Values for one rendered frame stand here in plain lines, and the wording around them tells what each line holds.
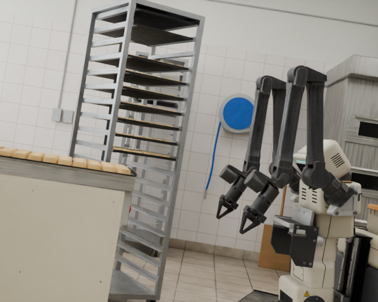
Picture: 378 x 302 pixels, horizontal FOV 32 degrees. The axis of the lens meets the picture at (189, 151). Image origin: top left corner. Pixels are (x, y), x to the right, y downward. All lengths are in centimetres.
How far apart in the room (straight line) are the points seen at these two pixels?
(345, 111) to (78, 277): 365
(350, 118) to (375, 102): 26
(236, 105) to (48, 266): 421
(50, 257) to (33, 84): 446
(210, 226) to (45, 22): 268
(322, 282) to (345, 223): 25
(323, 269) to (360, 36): 451
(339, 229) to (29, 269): 121
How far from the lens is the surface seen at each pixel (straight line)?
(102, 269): 256
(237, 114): 648
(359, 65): 556
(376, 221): 281
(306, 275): 263
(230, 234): 667
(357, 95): 576
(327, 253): 267
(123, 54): 367
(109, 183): 252
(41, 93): 684
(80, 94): 422
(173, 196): 385
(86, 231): 253
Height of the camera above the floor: 105
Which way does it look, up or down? level
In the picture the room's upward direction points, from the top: 9 degrees clockwise
